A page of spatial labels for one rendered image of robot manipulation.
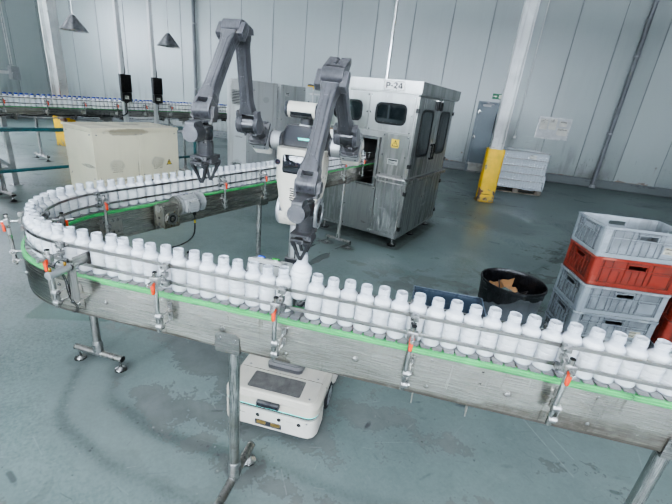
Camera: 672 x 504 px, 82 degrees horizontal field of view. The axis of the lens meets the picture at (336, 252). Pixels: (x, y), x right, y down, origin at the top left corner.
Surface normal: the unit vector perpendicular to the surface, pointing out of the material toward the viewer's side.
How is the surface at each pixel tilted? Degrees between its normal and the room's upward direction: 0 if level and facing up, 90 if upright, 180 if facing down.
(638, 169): 90
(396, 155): 90
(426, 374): 90
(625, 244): 90
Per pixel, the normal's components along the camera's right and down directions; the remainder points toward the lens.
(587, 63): -0.23, 0.34
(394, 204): -0.52, 0.27
